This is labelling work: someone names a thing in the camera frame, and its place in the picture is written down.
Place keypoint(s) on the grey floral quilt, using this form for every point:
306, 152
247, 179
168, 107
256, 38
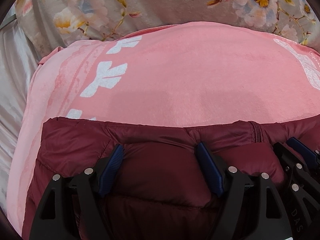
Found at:
52, 23

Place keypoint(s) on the maroon puffer jacket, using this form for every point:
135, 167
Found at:
160, 192

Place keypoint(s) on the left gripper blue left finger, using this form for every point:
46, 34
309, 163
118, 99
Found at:
69, 207

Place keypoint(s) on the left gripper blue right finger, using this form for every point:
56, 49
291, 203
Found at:
247, 207

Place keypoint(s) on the pink blanket with white bows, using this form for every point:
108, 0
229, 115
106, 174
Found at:
192, 74

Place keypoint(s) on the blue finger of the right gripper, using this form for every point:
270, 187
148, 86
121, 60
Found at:
311, 157
300, 195

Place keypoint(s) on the silver satin sheet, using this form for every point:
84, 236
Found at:
18, 64

